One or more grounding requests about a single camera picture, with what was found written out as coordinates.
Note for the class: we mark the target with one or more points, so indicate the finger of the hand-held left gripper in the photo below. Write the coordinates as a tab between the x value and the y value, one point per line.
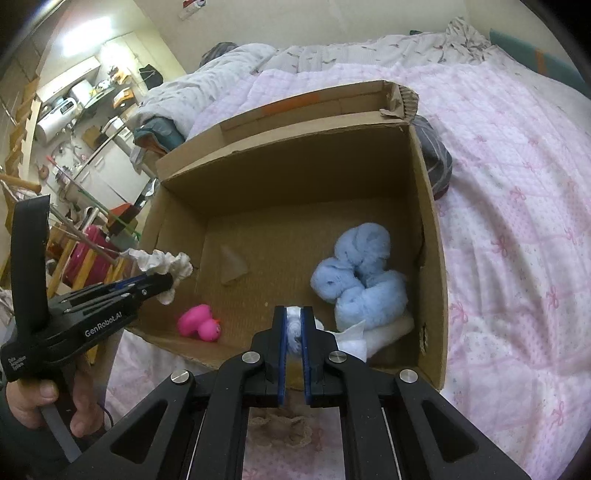
136	279
157	286

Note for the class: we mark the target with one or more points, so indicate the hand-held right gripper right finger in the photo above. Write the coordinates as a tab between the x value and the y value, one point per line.
307	355

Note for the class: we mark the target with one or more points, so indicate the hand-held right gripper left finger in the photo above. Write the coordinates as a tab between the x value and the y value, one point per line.
279	355

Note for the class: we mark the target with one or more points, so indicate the cream scrunchie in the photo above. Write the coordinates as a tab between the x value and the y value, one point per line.
161	265

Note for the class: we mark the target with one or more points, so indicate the white cotton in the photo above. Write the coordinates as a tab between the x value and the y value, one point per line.
294	330

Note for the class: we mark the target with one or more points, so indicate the pink rubber duck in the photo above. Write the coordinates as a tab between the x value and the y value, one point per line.
201	323

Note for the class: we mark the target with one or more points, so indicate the white fluffy cloth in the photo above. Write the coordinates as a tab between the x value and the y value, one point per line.
392	334

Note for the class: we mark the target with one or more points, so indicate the blue fluffy scrunchie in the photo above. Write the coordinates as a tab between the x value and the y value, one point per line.
378	300
355	258

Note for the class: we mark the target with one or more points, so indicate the brown cardboard box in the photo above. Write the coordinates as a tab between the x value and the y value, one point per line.
277	207

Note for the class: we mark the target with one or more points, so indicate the person's left hand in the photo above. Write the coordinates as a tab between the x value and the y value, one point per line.
85	397

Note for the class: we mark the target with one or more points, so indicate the pink suitcase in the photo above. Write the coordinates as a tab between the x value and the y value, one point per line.
85	261

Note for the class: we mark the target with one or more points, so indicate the beige knitted scrunchie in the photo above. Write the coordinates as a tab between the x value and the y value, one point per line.
277	427

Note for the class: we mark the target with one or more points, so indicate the white base cabinet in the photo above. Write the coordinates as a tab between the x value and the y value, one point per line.
111	173

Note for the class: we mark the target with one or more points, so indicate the white water heater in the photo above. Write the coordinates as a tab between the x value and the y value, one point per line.
51	128

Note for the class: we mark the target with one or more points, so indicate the grey duvet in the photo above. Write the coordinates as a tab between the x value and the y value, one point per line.
221	92

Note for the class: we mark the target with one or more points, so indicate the black hanging garment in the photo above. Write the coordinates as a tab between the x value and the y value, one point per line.
150	74

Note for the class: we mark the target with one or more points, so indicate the grey striped cloth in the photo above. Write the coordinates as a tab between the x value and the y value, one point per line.
434	157

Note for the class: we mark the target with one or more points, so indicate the dark cloth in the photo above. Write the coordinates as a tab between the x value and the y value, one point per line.
219	50

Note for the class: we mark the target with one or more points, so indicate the white patterned quilt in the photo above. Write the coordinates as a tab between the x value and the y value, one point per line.
415	46

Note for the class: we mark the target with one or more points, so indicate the teal headboard cushion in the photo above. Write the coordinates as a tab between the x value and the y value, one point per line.
535	62

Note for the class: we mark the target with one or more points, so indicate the white wall cabinets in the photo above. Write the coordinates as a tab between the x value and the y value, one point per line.
69	76

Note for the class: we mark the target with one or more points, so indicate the red and white wall hook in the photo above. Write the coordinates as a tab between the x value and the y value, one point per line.
191	8

